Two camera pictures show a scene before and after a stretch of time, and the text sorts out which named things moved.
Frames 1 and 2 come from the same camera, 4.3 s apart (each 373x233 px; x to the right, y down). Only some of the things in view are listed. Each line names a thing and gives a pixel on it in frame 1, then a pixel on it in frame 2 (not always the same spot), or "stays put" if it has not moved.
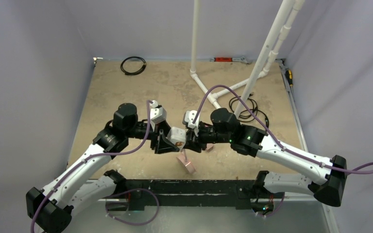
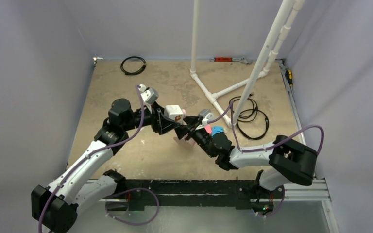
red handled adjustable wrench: [230, 59] stays put
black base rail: [139, 191] stays put
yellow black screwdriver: [289, 74] stays put
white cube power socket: [178, 136] → [174, 111]
